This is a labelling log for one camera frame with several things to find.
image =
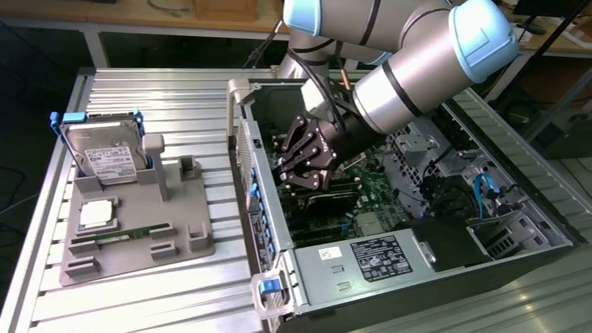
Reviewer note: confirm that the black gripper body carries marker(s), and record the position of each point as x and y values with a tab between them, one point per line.
347	138

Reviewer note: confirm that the green graphics card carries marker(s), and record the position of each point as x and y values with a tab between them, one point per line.
331	209

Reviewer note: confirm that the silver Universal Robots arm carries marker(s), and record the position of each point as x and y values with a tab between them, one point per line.
416	86

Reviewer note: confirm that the metal socket cover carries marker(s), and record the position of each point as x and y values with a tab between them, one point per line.
356	162

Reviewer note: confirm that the green RAM stick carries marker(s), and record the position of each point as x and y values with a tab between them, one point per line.
123	234
344	185

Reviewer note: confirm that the metal disk bay cage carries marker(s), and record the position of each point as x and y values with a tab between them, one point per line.
411	149

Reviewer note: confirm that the silver chipset heatsink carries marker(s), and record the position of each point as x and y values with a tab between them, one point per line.
370	223

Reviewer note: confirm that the grey power supply unit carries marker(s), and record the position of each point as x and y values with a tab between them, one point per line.
324	277

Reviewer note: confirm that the black fan shroud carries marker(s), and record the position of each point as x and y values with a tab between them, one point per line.
448	239

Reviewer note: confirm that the hard disk with blue caddy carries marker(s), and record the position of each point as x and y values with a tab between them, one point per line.
111	156

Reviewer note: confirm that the grey parts rack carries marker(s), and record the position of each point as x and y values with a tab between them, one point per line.
139	253

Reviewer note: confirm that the black equipment box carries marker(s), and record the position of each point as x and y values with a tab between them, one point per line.
564	138

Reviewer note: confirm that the silver CPU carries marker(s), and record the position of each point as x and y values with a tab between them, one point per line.
98	213

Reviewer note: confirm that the open black PC case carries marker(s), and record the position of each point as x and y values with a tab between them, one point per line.
499	288

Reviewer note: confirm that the black monitor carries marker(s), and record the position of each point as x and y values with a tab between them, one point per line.
555	7

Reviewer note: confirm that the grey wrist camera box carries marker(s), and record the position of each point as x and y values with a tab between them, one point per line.
315	97

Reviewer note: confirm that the wooden desk white frame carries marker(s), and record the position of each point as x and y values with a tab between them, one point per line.
115	17
568	43

